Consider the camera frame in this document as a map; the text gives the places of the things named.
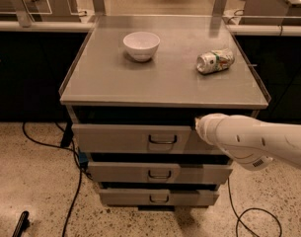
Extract black bar on floor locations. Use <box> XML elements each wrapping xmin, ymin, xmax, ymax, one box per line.
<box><xmin>12</xmin><ymin>210</ymin><xmax>30</xmax><ymax>237</ymax></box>

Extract grey drawer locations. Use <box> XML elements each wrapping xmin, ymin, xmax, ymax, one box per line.
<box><xmin>89</xmin><ymin>162</ymin><xmax>232</xmax><ymax>185</ymax></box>
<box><xmin>99</xmin><ymin>189</ymin><xmax>219</xmax><ymax>206</ymax></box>
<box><xmin>72</xmin><ymin>124</ymin><xmax>222</xmax><ymax>155</ymax></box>

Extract long white counter ledge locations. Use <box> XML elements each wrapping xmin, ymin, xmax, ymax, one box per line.
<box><xmin>0</xmin><ymin>21</ymin><xmax>301</xmax><ymax>37</ymax></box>

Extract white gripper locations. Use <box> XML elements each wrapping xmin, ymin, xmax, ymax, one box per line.
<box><xmin>194</xmin><ymin>114</ymin><xmax>227</xmax><ymax>146</ymax></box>

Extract blue box behind cabinet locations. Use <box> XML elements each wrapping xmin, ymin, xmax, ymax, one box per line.
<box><xmin>78</xmin><ymin>150</ymin><xmax>89</xmax><ymax>167</ymax></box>

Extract grey bottom drawer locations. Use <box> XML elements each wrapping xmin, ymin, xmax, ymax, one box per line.
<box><xmin>99</xmin><ymin>189</ymin><xmax>219</xmax><ymax>206</ymax></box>

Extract grey top drawer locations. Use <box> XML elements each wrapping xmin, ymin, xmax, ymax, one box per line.
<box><xmin>72</xmin><ymin>124</ymin><xmax>222</xmax><ymax>155</ymax></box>

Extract right grey post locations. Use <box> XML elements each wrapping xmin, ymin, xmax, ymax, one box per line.
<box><xmin>212</xmin><ymin>0</ymin><xmax>227</xmax><ymax>17</ymax></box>

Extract black floor cable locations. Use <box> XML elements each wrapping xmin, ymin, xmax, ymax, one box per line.
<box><xmin>226</xmin><ymin>176</ymin><xmax>283</xmax><ymax>237</ymax></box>
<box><xmin>22</xmin><ymin>121</ymin><xmax>92</xmax><ymax>237</ymax></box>

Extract black floor cable left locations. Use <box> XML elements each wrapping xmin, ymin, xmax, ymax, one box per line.
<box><xmin>22</xmin><ymin>121</ymin><xmax>92</xmax><ymax>237</ymax></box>

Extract middle grey post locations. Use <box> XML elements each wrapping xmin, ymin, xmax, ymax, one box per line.
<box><xmin>89</xmin><ymin>0</ymin><xmax>107</xmax><ymax>17</ymax></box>

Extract crushed aluminium drink can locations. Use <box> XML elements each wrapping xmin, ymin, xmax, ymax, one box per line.
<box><xmin>196</xmin><ymin>48</ymin><xmax>235</xmax><ymax>75</ymax></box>

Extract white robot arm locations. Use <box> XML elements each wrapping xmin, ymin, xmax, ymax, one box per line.
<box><xmin>195</xmin><ymin>114</ymin><xmax>301</xmax><ymax>171</ymax></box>

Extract left grey post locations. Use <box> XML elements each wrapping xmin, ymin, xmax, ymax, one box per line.
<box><xmin>11</xmin><ymin>0</ymin><xmax>32</xmax><ymax>28</ymax></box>

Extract grey post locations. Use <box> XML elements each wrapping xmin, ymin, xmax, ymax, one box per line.
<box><xmin>11</xmin><ymin>0</ymin><xmax>32</xmax><ymax>28</ymax></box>
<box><xmin>212</xmin><ymin>0</ymin><xmax>227</xmax><ymax>17</ymax></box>
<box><xmin>89</xmin><ymin>0</ymin><xmax>107</xmax><ymax>17</ymax></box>

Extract grey middle drawer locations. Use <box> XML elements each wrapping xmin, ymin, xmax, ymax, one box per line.
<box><xmin>89</xmin><ymin>162</ymin><xmax>232</xmax><ymax>185</ymax></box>

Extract grey drawer cabinet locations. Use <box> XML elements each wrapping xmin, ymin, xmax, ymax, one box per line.
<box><xmin>58</xmin><ymin>14</ymin><xmax>272</xmax><ymax>212</ymax></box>

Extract black floor cable right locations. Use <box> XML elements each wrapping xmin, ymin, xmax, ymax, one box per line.
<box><xmin>226</xmin><ymin>176</ymin><xmax>283</xmax><ymax>237</ymax></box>

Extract white ceramic bowl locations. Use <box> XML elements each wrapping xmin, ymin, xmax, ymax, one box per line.
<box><xmin>123</xmin><ymin>32</ymin><xmax>161</xmax><ymax>62</ymax></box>

